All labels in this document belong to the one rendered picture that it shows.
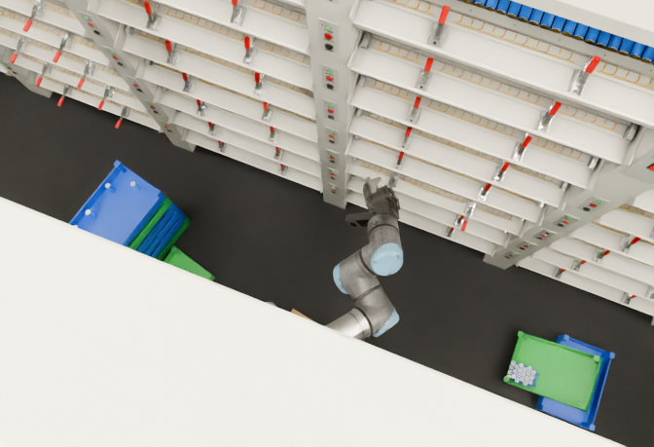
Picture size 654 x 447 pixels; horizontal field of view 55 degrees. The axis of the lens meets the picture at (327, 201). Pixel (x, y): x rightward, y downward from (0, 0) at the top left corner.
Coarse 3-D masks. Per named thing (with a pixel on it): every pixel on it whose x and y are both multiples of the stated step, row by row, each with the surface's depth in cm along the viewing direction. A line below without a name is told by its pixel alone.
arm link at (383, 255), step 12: (372, 228) 183; (384, 228) 181; (396, 228) 183; (372, 240) 180; (384, 240) 177; (396, 240) 178; (372, 252) 177; (384, 252) 174; (396, 252) 174; (372, 264) 176; (384, 264) 176; (396, 264) 176
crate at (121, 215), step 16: (112, 176) 226; (128, 176) 229; (96, 192) 223; (128, 192) 228; (144, 192) 227; (160, 192) 220; (96, 208) 226; (112, 208) 226; (128, 208) 226; (144, 208) 226; (80, 224) 225; (96, 224) 225; (112, 224) 225; (128, 224) 225; (144, 224) 224; (112, 240) 223; (128, 240) 221
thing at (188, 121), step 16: (176, 112) 239; (192, 128) 239; (208, 128) 238; (224, 128) 237; (240, 144) 237; (256, 144) 236; (272, 160) 236; (288, 160) 235; (304, 160) 234; (320, 176) 229
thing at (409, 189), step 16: (352, 160) 213; (368, 176) 213; (384, 176) 212; (400, 176) 211; (416, 192) 211; (432, 192) 210; (448, 208) 210; (464, 208) 209; (496, 224) 208; (512, 224) 207
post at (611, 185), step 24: (648, 144) 121; (624, 168) 133; (576, 192) 158; (600, 192) 149; (624, 192) 144; (552, 216) 178; (576, 216) 171; (528, 240) 207; (552, 240) 198; (504, 264) 251
